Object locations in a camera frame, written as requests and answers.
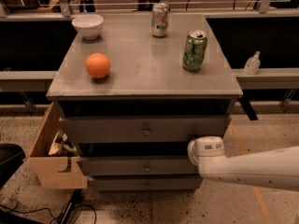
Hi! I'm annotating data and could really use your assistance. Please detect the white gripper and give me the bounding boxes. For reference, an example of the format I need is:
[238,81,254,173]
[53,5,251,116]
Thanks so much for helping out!
[187,140,198,166]

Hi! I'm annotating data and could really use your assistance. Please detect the grey drawer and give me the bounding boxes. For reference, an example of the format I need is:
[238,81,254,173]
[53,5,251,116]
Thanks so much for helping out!
[60,116,230,143]
[78,156,199,176]
[88,175,202,191]

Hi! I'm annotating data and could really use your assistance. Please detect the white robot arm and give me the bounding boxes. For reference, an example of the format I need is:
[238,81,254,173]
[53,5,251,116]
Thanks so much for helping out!
[188,136,299,191]

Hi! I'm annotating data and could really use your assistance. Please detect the grey drawer cabinet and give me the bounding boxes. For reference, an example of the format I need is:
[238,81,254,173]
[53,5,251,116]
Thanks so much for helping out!
[46,12,244,192]

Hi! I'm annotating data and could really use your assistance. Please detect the grey top drawer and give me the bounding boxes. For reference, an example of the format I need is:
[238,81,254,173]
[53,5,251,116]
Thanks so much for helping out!
[60,116,230,143]

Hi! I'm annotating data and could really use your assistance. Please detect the grey bottom drawer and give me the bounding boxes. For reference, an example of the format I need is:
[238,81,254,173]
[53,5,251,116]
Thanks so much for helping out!
[88,175,202,191]

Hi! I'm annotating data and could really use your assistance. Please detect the clear sanitizer bottle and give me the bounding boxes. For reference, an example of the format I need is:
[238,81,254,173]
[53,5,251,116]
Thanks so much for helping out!
[244,51,261,75]

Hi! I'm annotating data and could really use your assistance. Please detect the green soda can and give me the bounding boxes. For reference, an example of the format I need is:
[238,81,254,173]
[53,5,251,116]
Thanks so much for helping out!
[183,30,207,71]

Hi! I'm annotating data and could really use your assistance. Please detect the grey metal railing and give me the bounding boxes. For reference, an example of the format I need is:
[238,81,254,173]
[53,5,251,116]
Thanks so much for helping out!
[0,8,299,91]

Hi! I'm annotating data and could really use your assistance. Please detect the orange fruit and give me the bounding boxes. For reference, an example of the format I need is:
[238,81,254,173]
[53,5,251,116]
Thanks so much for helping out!
[85,53,110,78]

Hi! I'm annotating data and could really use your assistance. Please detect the snack bags in box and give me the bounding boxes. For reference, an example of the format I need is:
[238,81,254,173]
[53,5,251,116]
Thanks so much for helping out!
[49,131,78,157]

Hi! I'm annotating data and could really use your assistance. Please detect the white soda can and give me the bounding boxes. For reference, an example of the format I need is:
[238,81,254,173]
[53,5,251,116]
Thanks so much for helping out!
[151,3,168,37]

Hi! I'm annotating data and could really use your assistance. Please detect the wooden side box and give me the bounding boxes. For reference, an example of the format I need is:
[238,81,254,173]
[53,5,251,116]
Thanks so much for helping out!
[29,104,88,189]

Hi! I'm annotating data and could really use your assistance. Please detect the white bowl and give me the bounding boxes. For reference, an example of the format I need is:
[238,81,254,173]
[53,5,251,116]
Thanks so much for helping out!
[72,14,104,39]

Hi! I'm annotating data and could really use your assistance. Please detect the black chair edge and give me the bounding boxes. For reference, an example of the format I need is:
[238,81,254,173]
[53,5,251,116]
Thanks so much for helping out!
[0,143,25,189]

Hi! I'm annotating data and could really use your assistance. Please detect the black floor cables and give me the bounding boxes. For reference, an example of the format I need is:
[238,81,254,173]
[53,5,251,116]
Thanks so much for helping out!
[0,189,98,224]

